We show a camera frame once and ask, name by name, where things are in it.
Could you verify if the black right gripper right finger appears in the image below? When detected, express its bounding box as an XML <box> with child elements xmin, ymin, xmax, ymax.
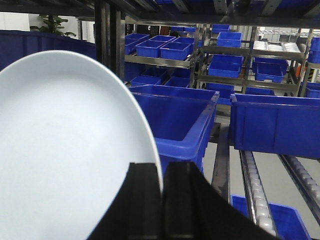
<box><xmin>163</xmin><ymin>162</ymin><xmax>276</xmax><ymax>240</ymax></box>

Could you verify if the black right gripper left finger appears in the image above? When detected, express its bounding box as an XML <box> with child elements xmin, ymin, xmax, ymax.
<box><xmin>88</xmin><ymin>163</ymin><xmax>162</xmax><ymax>240</ymax></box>

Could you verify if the light blue round tray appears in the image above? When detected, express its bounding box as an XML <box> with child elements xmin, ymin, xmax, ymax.
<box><xmin>0</xmin><ymin>50</ymin><xmax>163</xmax><ymax>240</ymax></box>

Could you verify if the blue bin on near shelf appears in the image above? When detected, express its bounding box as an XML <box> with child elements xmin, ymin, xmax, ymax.
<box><xmin>129</xmin><ymin>84</ymin><xmax>220</xmax><ymax>173</ymax></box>

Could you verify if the blue bin below rollers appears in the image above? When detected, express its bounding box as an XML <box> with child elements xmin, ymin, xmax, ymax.
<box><xmin>231</xmin><ymin>194</ymin><xmax>312</xmax><ymax>240</ymax></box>

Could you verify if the blue bin on right rollers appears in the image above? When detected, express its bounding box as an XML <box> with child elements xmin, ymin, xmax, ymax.
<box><xmin>230</xmin><ymin>94</ymin><xmax>320</xmax><ymax>159</ymax></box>

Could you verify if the steel rack with blue bins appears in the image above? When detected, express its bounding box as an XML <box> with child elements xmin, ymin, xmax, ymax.
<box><xmin>124</xmin><ymin>24</ymin><xmax>320</xmax><ymax>96</ymax></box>

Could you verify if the large blue bin far left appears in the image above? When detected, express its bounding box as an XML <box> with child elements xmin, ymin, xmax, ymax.
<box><xmin>0</xmin><ymin>30</ymin><xmax>97</xmax><ymax>70</ymax></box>

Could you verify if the green potted plant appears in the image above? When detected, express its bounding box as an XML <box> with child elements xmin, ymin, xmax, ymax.
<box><xmin>29</xmin><ymin>14</ymin><xmax>77</xmax><ymax>37</ymax></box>

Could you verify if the roller conveyor rail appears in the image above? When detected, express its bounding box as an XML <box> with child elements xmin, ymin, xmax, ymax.
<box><xmin>239</xmin><ymin>150</ymin><xmax>279</xmax><ymax>236</ymax></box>
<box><xmin>278</xmin><ymin>154</ymin><xmax>320</xmax><ymax>219</ymax></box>

